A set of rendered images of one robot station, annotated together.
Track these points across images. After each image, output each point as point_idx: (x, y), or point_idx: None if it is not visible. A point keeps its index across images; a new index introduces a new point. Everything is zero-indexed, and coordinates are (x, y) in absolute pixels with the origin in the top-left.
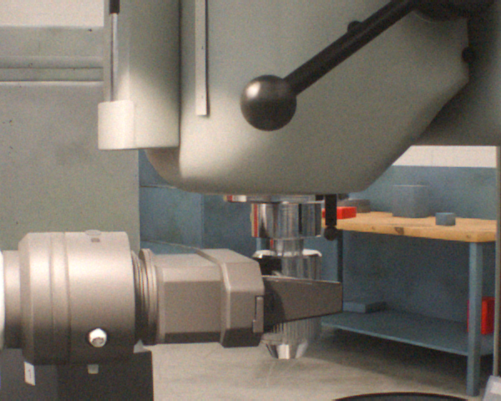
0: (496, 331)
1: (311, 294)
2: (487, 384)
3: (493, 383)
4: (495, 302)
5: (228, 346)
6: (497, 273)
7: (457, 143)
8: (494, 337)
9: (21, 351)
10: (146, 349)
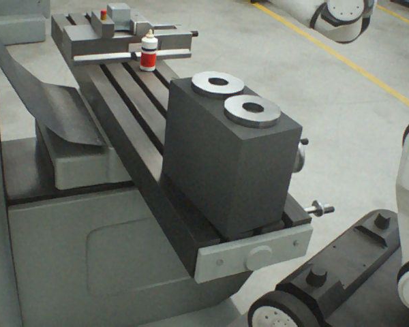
0: None
1: None
2: None
3: None
4: None
5: None
6: None
7: None
8: None
9: (251, 90)
10: (173, 80)
